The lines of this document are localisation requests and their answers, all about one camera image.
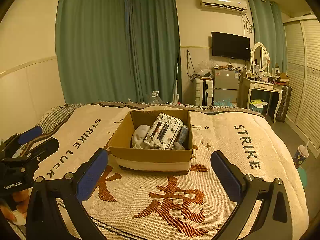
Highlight dark suitcase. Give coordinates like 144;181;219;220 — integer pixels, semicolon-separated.
275;85;292;123

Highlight bin with yellow bag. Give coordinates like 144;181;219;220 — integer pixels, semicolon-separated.
249;99;269;115

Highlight white louvred wardrobe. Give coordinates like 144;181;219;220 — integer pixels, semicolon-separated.
282;15;320;150

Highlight white suitcase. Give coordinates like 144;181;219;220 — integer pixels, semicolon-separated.
194;77;214;107

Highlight black wall television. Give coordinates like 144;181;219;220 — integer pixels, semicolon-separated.
211;31;251;61

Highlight oval white mirror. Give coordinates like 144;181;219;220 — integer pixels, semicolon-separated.
251;42;268;73

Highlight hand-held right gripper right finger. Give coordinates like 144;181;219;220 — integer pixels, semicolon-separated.
211;150;294;240

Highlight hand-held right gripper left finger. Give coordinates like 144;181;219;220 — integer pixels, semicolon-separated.
25;148;109;240

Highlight white sock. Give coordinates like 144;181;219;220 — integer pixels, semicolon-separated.
131;125;150;149

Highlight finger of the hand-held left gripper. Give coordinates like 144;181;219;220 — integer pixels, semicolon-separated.
0;126;43;160
19;137;60;164

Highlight clear water bottle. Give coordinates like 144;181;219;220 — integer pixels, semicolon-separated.
146;91;164;105

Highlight floral tissue pack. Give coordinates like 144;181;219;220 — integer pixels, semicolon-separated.
144;113;184;150

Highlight green curtain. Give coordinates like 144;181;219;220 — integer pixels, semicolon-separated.
55;0;133;104
126;0;182;104
247;0;288;72

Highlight white dressing table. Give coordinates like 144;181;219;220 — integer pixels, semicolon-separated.
241;76;283;123

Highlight person's left hand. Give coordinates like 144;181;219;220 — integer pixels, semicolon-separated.
0;190;30;224

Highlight brown cardboard box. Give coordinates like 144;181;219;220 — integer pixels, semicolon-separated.
107;110;193;174

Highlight white mop pole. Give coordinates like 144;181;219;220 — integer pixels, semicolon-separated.
172;49;181;104

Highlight checked cloth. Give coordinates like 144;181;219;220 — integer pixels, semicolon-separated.
37;104;83;133

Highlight blue plastic bag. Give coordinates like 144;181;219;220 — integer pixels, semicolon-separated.
214;99;238;107

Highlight light blue tissue pack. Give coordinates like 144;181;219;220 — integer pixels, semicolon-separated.
176;125;189;144

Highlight clear plastic bag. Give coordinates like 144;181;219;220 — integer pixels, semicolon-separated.
197;60;217;77

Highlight silver small fridge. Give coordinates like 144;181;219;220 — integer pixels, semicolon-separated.
212;67;241;107

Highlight white air conditioner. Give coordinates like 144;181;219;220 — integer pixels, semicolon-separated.
199;0;248;12

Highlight printed beige blanket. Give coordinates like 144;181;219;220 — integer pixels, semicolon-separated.
0;101;309;240

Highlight printed cup with straw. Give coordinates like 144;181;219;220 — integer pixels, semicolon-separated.
292;141;310;169

